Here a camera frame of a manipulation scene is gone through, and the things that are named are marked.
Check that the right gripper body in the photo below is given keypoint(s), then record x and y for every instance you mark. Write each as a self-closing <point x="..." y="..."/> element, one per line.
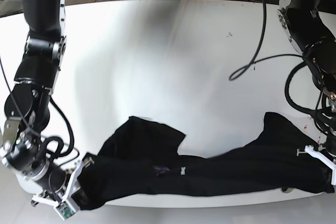
<point x="36" y="162"/>

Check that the right table cable grommet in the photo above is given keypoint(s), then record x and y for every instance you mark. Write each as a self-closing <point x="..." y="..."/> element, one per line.
<point x="286" y="190"/>

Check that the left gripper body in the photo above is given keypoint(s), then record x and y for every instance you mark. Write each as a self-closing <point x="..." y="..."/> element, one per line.
<point x="329" y="144"/>

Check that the black T-shirt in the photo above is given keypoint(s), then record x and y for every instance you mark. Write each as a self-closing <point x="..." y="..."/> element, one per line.
<point x="141" y="157"/>

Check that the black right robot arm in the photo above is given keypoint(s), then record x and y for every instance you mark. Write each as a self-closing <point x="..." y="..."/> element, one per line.
<point x="26" y="108"/>

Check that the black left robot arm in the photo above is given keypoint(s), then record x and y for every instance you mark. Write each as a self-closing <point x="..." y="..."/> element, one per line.
<point x="311" y="38"/>

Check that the red tape rectangle marking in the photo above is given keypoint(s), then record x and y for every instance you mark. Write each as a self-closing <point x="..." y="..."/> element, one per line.
<point x="310" y="129"/>

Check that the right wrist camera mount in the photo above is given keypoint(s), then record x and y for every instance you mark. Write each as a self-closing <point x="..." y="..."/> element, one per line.
<point x="65" y="200"/>

